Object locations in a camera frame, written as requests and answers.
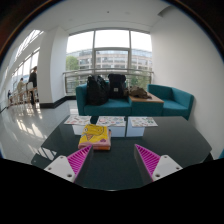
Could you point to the black backpack with label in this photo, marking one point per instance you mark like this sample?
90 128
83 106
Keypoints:
116 86

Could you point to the person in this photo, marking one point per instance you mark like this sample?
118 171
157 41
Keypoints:
33 80
9 94
20 86

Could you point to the teal side table wooden top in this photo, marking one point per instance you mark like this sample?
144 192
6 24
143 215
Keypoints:
146 107

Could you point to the large black backpack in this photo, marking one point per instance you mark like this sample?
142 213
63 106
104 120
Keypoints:
96 90

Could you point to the group of white chairs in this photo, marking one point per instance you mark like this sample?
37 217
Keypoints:
30 86

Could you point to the metal window railing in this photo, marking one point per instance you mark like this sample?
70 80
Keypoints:
76 71

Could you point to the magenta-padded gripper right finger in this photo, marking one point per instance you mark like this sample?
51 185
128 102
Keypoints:
163 167

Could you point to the teal sofa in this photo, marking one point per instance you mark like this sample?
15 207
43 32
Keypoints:
110 108

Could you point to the brown bag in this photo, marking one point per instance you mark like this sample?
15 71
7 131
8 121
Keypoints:
139 92

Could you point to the teal armchair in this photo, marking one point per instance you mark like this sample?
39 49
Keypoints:
175 101

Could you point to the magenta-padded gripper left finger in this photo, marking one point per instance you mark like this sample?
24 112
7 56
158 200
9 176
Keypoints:
61 167

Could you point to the orange pink yellow printed towel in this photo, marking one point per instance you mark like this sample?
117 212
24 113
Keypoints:
95 135

